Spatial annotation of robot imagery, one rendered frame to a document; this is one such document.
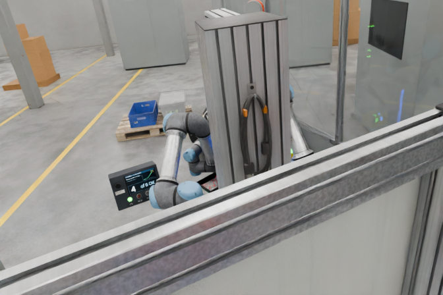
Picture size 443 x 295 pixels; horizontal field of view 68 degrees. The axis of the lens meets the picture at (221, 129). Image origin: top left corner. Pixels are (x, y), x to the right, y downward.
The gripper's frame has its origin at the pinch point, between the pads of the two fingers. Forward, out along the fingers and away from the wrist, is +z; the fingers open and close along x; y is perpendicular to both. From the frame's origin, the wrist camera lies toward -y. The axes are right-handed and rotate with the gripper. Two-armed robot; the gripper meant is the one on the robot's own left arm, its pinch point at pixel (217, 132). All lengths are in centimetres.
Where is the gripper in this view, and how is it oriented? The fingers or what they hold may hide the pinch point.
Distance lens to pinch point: 227.6
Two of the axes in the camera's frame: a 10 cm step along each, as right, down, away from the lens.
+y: -8.6, -0.1, 5.1
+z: 4.7, -4.2, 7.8
